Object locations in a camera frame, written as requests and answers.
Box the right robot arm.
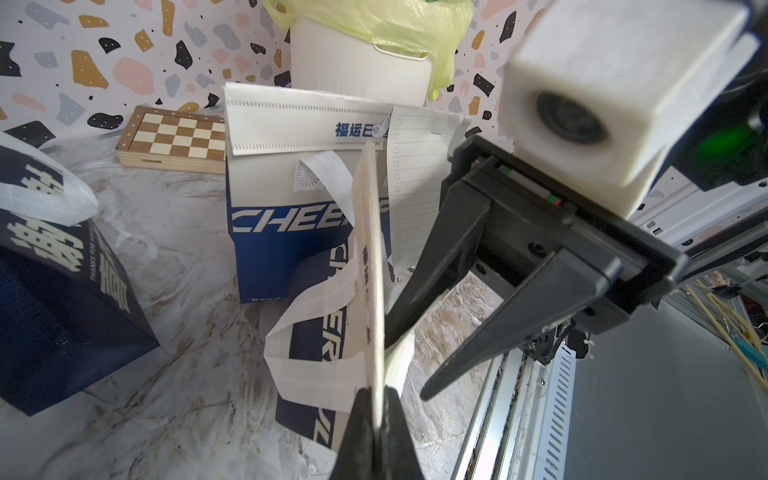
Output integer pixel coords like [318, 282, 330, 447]
[385, 1, 767, 400]

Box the blue white bag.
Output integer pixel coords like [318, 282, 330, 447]
[264, 240, 369, 451]
[224, 82, 393, 303]

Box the yellow-green bin liner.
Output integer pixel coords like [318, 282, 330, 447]
[263, 0, 475, 101]

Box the wooden chess board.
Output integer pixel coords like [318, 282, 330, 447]
[116, 106, 226, 175]

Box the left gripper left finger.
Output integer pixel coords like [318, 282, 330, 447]
[329, 389, 374, 480]

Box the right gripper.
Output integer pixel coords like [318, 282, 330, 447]
[385, 136, 687, 401]

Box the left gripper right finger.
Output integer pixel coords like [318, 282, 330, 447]
[377, 386, 425, 480]

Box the front navy bag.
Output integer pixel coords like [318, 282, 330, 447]
[1, 134, 159, 416]

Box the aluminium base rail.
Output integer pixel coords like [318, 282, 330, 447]
[453, 266, 767, 479]

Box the white trash bin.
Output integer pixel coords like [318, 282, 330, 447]
[290, 17, 432, 107]

